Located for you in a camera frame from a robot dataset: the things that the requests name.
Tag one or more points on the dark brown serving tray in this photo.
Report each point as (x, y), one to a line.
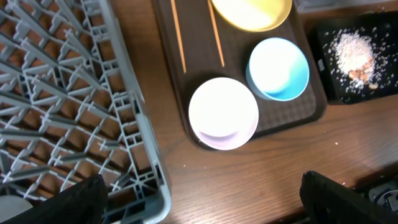
(203, 63)

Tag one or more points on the light blue bowl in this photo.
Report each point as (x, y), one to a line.
(277, 70)

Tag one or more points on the food scraps pile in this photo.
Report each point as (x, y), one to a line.
(358, 61)

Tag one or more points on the wooden chopstick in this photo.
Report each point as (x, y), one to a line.
(178, 34)
(216, 34)

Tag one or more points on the black waste tray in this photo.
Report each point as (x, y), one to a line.
(385, 23)

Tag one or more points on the clear plastic bin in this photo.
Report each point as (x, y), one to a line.
(305, 6)

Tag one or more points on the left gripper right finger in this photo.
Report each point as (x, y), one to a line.
(328, 202)

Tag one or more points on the white pink bowl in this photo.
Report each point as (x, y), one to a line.
(223, 113)

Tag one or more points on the white cup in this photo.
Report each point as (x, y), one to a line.
(11, 205)

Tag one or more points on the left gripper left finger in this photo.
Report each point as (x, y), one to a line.
(83, 203)

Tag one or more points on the yellow plate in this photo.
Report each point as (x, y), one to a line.
(254, 15)

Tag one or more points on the grey dishwasher rack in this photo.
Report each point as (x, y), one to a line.
(72, 107)

